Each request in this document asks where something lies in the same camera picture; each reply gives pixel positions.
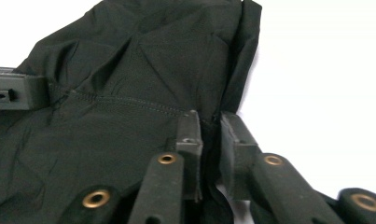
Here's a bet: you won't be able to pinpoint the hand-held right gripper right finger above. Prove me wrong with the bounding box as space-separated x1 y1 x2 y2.
218 111 345 224

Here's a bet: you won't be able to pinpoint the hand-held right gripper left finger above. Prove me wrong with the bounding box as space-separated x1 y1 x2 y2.
128 109 204 224

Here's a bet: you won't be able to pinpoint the black pants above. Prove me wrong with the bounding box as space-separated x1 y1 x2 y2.
0 0 263 224

